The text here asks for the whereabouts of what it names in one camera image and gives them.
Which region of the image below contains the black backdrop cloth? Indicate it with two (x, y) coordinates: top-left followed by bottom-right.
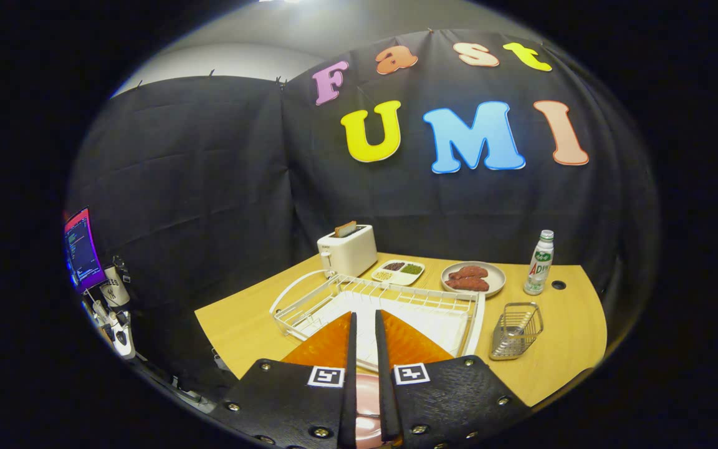
(66, 28), (659, 400)

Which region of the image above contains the white toaster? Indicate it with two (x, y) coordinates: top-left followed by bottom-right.
(317, 224), (378, 279)

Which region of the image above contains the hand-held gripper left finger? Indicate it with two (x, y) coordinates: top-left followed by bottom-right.
(209, 311), (358, 449)

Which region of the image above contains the computer monitor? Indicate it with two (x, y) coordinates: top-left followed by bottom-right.
(63, 208), (107, 294)

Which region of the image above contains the white wire dish rack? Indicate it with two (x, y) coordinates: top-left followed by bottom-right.
(269, 269), (486, 375)

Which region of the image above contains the white divided tray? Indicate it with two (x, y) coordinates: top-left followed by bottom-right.
(370, 259), (425, 286)

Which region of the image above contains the white bottle with green label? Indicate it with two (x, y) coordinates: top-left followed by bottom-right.
(523, 229), (555, 296)

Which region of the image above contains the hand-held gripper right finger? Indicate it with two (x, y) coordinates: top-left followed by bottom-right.
(375, 309), (531, 449)

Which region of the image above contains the metal wire basket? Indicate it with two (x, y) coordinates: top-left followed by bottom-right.
(489, 302), (545, 361)

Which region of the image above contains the beige round dish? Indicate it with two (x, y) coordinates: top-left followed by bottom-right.
(440, 261), (507, 297)

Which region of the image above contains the pink plate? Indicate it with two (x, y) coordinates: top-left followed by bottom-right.
(355, 373), (397, 449)

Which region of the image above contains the white printed mug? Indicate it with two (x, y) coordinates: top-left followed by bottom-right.
(98, 265), (131, 307)

